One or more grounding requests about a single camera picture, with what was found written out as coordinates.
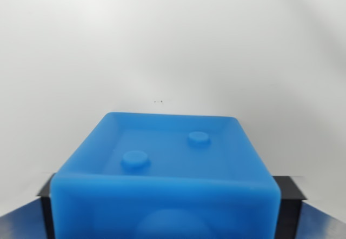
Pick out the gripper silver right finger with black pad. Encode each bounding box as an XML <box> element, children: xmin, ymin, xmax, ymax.
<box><xmin>272</xmin><ymin>175</ymin><xmax>346</xmax><ymax>239</ymax></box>

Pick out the blue cube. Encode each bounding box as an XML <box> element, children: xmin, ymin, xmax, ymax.
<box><xmin>51</xmin><ymin>111</ymin><xmax>282</xmax><ymax>239</ymax></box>

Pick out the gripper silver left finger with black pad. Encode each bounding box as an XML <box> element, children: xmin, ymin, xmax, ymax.
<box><xmin>0</xmin><ymin>172</ymin><xmax>56</xmax><ymax>239</ymax></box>

